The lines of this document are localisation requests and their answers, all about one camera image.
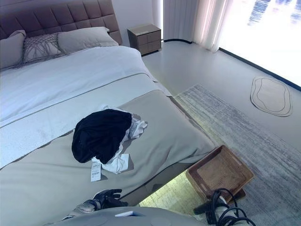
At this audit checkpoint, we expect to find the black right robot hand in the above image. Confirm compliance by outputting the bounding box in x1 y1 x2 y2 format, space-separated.
193 199 214 215

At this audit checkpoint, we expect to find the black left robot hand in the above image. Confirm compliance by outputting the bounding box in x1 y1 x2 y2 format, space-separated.
92 188 129 210

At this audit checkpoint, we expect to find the brown woven basket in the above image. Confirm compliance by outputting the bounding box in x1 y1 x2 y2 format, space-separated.
185 145 255 204

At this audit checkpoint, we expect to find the bed with grey cover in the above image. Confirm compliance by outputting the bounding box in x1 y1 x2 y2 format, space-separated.
0 45 216 226

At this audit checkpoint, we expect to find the grey robot torso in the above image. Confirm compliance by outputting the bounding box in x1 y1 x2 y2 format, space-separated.
50 206 203 226

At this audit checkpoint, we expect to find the white garment with tag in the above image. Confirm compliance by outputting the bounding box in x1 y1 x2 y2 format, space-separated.
90 105 149 182

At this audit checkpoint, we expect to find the black garment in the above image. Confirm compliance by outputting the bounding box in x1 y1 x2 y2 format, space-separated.
71 109 133 165

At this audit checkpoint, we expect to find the grey striped area rug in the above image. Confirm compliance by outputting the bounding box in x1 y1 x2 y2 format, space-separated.
138 84 301 226

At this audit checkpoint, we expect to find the small oval outlined rug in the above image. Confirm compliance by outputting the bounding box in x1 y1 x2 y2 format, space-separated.
249 77 293 117

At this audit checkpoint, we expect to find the beige pillow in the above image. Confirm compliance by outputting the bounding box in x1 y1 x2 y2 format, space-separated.
57 26 119 55
0 29 27 70

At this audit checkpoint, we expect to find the brown wooden nightstand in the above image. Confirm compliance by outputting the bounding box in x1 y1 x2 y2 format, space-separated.
127 23 162 57

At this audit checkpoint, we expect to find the patterned decorative cushion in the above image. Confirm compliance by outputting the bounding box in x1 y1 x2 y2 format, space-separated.
23 32 65 64

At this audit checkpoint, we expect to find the brown tufted headboard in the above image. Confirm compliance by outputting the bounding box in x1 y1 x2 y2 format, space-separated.
0 0 123 45

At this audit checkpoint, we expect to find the white sheer curtain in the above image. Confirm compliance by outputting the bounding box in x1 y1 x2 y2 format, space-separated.
163 0 232 53

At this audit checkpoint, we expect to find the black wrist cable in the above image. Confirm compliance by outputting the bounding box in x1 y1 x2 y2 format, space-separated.
205 187 253 226

